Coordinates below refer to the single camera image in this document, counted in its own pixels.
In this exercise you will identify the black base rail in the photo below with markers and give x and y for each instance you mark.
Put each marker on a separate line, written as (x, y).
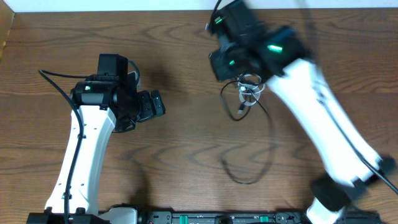
(172, 217)

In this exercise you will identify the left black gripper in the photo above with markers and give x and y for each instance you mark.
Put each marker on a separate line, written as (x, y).
(150, 110)

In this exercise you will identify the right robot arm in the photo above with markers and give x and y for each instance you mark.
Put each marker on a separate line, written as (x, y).
(254, 58)

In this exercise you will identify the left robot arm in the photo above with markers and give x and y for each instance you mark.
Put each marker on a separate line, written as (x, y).
(103, 103)

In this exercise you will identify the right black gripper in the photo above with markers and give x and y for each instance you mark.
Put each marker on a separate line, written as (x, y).
(221, 72)

